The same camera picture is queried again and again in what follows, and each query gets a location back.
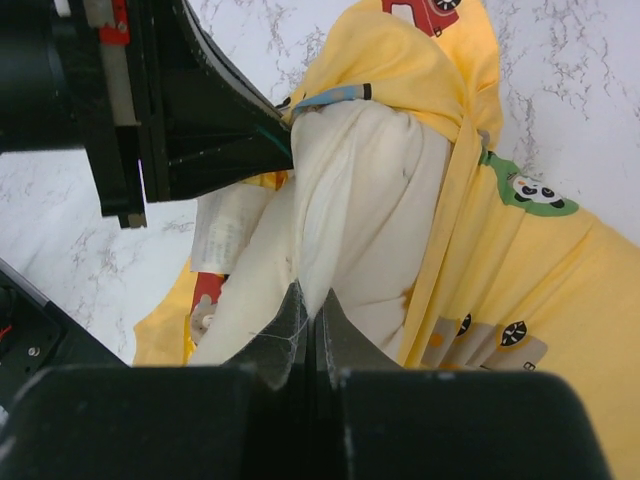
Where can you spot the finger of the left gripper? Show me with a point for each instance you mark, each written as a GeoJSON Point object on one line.
{"type": "Point", "coordinates": [219, 128]}

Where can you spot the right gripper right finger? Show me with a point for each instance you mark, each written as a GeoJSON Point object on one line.
{"type": "Point", "coordinates": [336, 345]}

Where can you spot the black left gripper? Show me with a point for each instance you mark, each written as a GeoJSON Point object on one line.
{"type": "Point", "coordinates": [86, 75]}

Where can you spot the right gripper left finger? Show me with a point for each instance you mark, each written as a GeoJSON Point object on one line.
{"type": "Point", "coordinates": [276, 356]}

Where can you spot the white pillow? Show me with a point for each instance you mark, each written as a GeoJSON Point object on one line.
{"type": "Point", "coordinates": [353, 220]}

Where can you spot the yellow cartoon-print pillowcase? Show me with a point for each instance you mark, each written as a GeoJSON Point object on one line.
{"type": "Point", "coordinates": [515, 276]}

